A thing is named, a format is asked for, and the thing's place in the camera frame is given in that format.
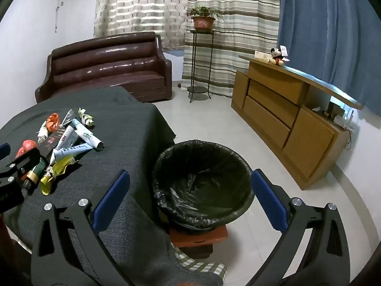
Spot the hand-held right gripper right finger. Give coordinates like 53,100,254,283
247,169,351,286

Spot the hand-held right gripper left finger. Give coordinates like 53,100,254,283
30,169,131,286

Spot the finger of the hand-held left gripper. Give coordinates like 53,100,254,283
0,143,11,163
0,156,41,185

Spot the green tube gold cap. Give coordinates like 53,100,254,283
21,156,50,191

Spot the red wrapper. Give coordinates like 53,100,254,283
15,139,38,159

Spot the yellow foil wrapper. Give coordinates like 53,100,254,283
40,168,58,195

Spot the white and green wrapper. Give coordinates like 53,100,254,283
36,121,50,144

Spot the black cigarette box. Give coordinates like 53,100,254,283
40,128,67,158

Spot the yellow-green wrapper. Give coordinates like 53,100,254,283
78,107,96,128
52,156,78,182

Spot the blue and white tube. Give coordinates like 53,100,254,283
49,143,90,166

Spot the orange wrapper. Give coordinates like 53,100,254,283
46,112,61,132

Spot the large white tube green print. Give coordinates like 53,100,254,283
71,118,105,152

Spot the silver knotted wrapper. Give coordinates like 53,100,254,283
60,109,76,127

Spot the trash bin with black liner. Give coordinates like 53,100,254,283
152,139,255,231

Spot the wooden cabinet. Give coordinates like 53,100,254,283
231,55,363,190

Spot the dark grey tablecloth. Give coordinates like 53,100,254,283
0,86,224,286

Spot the red stool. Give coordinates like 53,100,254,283
167,225,229,260

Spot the green checked cloth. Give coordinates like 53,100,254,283
173,246,228,277

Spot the small brown box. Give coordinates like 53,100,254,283
327,101,343,115

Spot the white router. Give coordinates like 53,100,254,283
335,107,356,130

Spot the brown leather sofa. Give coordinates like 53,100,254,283
35,31,173,104

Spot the black metal plant stand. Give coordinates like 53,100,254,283
187,29,215,103

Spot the mouse plush toy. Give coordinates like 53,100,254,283
269,45,290,66

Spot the blue curtain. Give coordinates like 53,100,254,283
277,0,381,117

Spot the striped curtain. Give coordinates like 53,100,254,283
181,0,282,97

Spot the potted plant in red pot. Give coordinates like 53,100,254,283
186,5,224,31

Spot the beige patterned curtain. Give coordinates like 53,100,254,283
94,0,191,51

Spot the air conditioner cord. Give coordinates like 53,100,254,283
54,0,64,33

